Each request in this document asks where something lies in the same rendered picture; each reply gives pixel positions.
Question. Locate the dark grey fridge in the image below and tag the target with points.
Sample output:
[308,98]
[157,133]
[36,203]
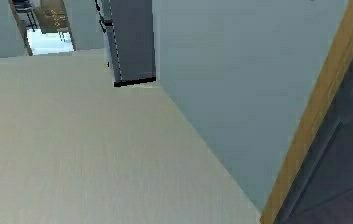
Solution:
[132,43]

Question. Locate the black chair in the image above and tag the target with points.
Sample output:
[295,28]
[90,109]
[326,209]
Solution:
[26,13]

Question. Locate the dark grey room door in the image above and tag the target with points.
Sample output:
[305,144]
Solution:
[337,160]

